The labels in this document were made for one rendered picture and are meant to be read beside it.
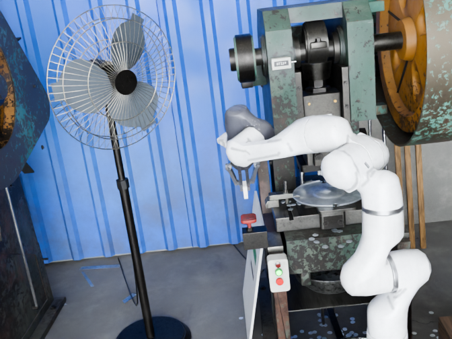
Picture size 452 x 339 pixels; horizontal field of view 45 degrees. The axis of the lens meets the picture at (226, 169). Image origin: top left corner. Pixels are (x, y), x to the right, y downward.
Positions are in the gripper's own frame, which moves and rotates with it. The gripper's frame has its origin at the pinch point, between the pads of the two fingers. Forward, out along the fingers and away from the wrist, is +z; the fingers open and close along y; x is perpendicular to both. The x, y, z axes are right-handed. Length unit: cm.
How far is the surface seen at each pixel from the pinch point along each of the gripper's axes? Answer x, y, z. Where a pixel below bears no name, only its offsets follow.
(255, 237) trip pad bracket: -10.8, 2.0, 15.5
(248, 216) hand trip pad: -5.0, 0.2, 9.8
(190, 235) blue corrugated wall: 88, -41, 127
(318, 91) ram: 30.5, 32.0, -19.8
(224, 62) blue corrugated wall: 135, -6, 29
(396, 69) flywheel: 52, 69, -11
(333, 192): 5.2, 34.3, 11.1
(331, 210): -9.7, 30.8, 5.0
